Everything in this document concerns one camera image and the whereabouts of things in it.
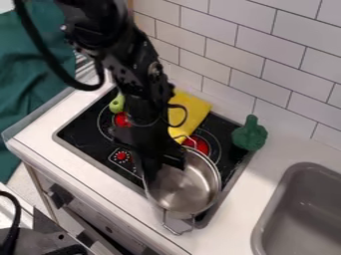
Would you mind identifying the teal cloth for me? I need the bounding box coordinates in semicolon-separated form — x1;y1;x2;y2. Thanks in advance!
0;0;81;184

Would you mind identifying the green toy broccoli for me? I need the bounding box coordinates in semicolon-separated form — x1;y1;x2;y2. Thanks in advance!
230;114;269;152

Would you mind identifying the silver pot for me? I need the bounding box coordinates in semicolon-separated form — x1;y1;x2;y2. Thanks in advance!
144;133;224;236

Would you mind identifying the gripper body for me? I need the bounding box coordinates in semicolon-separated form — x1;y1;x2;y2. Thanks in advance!
120;94;188;167

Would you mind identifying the toy sink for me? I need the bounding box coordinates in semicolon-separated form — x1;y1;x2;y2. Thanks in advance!
248;161;341;255

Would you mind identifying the yellow cloth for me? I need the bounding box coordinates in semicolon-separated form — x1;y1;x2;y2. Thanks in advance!
166;88;215;145

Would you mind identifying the light green toy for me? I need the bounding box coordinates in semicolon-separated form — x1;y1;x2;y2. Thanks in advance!
108;94;129;114

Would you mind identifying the toy stove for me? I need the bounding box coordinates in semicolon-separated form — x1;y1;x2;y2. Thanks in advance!
52;87;257;230

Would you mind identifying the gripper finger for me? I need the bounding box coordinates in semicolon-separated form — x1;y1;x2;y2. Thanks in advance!
140;162;166;187
164;156;188;171

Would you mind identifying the black cable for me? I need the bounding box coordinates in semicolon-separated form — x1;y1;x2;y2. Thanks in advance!
12;0;107;93

